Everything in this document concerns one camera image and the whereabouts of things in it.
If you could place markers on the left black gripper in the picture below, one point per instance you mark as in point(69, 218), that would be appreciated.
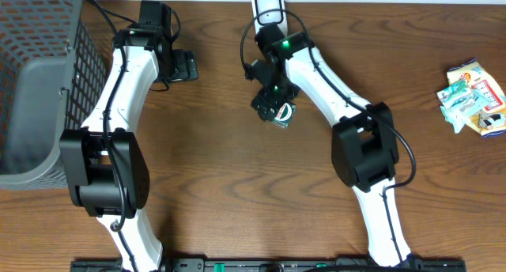
point(187, 69)

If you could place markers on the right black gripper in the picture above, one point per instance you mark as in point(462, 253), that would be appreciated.
point(273, 104)

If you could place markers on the dark green round-label packet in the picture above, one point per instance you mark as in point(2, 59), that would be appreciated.
point(285, 115)

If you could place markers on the teal white small box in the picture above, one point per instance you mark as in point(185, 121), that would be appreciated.
point(454, 93)

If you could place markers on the teal snack packet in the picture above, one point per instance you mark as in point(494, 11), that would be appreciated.
point(458, 115)

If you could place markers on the yellow wet wipes pack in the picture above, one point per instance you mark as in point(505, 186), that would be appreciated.
point(489, 121)

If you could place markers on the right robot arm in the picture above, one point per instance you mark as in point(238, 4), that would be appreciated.
point(364, 148)

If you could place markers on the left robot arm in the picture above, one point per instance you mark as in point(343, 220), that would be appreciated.
point(105, 170)

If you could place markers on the white barcode scanner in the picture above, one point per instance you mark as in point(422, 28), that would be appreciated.
point(270, 11)

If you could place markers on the dark grey plastic basket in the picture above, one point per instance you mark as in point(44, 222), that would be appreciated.
point(52, 76)

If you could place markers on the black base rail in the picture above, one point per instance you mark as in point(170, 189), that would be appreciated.
point(339, 264)

